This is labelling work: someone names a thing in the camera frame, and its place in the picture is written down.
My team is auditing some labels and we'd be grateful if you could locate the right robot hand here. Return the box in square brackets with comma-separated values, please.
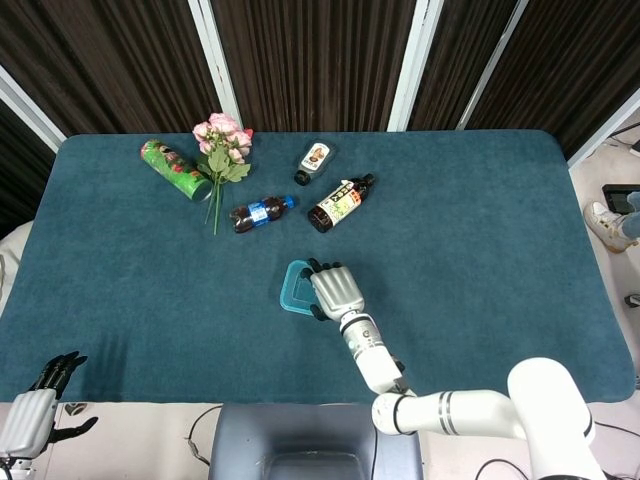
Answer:
[298, 257, 366, 321]

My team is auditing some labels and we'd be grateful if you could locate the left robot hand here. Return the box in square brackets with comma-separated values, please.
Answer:
[0, 350, 99, 459]

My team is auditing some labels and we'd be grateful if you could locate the blue translucent plastic lid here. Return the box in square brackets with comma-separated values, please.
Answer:
[278, 259, 322, 319]

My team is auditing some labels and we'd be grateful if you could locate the dark bottle white green label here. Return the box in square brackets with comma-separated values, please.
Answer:
[306, 173, 377, 235]

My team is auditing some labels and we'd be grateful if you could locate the cola bottle blue label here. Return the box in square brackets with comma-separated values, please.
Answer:
[229, 194, 296, 235]

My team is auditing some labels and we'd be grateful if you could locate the small grey squeeze bottle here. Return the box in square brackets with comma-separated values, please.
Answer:
[293, 141, 336, 187]

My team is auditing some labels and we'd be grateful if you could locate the grey blue robot torso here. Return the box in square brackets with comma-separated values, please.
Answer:
[209, 402, 424, 480]

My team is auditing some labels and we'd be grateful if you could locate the white fabric bundle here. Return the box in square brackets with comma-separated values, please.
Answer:
[0, 222, 34, 321]

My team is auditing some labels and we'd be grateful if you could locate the teal table cloth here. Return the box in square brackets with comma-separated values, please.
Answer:
[0, 129, 636, 405]

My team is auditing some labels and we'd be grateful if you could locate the pink artificial flower bouquet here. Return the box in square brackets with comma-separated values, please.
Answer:
[192, 112, 254, 236]

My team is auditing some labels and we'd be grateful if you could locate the green chips can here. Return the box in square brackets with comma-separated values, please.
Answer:
[139, 138, 213, 205]

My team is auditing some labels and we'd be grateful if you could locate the dark brown partition panel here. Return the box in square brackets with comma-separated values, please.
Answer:
[387, 0, 529, 132]
[212, 0, 419, 133]
[457, 0, 640, 171]
[0, 64, 66, 240]
[0, 0, 245, 137]

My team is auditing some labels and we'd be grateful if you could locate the white sneaker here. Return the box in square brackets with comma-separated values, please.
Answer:
[583, 201, 629, 254]

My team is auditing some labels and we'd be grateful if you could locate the blue jeans leg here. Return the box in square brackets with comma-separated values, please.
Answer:
[619, 192, 640, 237]

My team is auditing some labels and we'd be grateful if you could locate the black floor cable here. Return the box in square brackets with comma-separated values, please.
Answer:
[475, 458, 527, 480]
[185, 404, 224, 466]

